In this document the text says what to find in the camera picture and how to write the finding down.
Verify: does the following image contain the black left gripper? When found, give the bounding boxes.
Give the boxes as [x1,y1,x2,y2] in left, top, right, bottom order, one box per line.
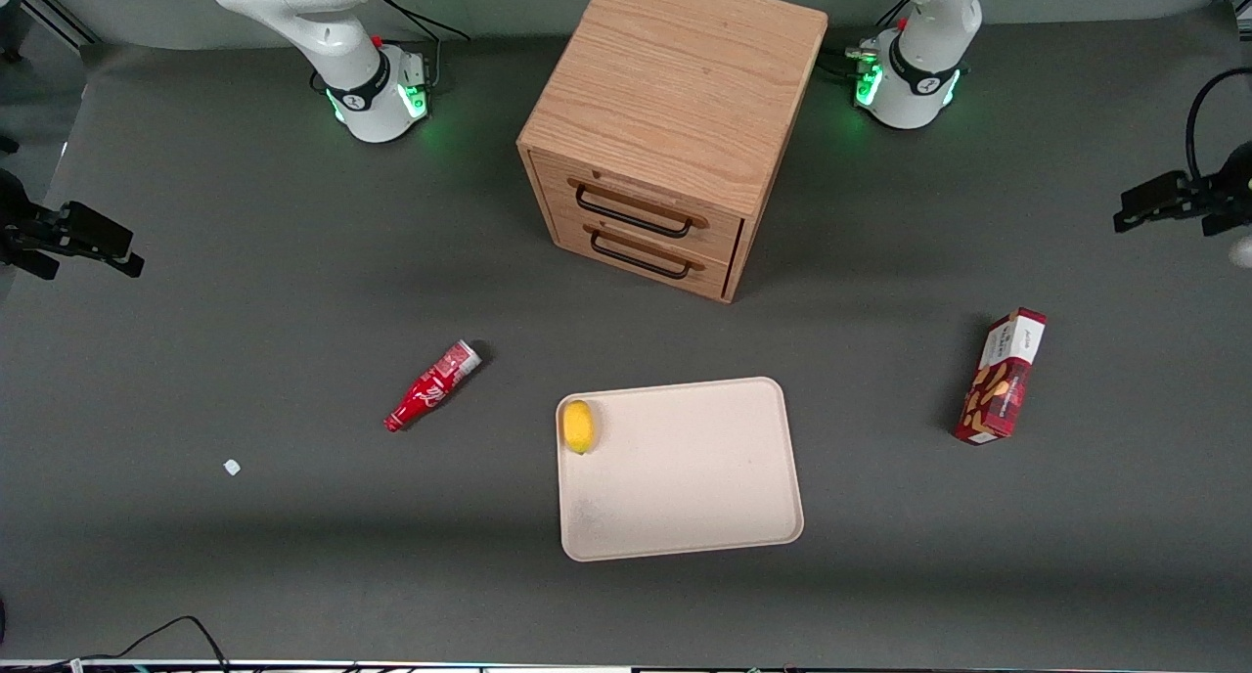
[1112,142,1252,238]

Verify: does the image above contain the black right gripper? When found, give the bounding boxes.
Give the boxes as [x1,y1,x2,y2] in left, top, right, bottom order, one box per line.
[0,169,147,282]

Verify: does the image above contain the red cookie box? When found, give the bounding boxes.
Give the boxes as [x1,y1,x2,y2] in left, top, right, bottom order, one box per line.
[954,307,1049,447]

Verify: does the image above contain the beige plastic tray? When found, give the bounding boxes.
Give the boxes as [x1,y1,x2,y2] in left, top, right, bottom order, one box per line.
[555,377,806,563]

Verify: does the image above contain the red cola bottle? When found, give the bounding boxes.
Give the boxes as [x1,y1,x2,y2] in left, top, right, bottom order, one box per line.
[383,339,484,433]

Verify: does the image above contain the wooden drawer front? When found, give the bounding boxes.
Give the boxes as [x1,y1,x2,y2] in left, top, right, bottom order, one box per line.
[529,149,746,264]
[550,213,736,298]

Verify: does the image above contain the wooden drawer cabinet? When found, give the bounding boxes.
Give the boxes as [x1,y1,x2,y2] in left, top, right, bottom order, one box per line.
[516,0,830,305]

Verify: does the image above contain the yellow lemon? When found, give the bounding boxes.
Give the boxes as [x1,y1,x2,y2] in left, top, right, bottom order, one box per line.
[561,399,598,456]

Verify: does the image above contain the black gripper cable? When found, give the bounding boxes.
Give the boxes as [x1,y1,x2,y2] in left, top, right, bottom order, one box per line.
[1185,66,1252,181]

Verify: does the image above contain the aluminium frame profile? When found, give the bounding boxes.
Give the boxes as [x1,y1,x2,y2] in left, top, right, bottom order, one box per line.
[17,0,101,50]

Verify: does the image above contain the black arm base cable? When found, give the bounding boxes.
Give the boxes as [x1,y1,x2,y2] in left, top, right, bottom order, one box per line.
[819,0,913,80]
[374,0,471,44]

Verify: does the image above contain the black table edge cable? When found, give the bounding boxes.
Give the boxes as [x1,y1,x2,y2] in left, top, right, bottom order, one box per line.
[0,614,233,673]

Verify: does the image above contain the black metal drawer handle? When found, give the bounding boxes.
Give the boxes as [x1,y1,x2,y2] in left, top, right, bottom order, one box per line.
[589,228,693,282]
[574,184,696,240]

